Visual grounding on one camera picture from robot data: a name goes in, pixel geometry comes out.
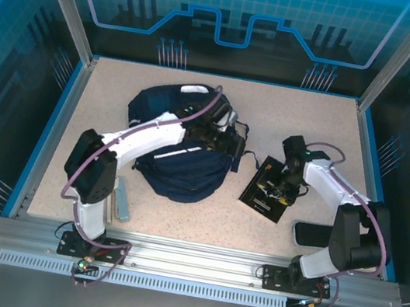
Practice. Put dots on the black book gold print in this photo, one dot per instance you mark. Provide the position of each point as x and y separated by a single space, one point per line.
259 206

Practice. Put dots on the black smartphone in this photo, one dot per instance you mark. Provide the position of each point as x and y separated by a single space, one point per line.
309 234

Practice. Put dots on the navy blue backpack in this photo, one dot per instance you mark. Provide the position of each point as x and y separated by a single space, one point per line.
186 174

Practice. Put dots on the grey-blue pen case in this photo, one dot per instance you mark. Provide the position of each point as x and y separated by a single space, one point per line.
125 209

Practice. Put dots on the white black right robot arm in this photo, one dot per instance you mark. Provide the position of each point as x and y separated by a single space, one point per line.
326 181

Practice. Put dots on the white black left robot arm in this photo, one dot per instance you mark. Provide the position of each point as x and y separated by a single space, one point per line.
144 139

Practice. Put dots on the connector with green light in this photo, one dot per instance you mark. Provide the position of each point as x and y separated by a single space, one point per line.
84 262
308 302

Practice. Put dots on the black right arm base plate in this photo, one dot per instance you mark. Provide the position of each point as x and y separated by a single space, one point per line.
271 277

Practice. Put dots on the aluminium front rail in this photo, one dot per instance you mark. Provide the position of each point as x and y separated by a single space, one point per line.
191 261

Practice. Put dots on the aluminium frame post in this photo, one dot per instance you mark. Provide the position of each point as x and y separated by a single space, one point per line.
390 62
71 9

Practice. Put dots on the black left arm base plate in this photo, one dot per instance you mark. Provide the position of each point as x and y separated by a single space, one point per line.
64 249

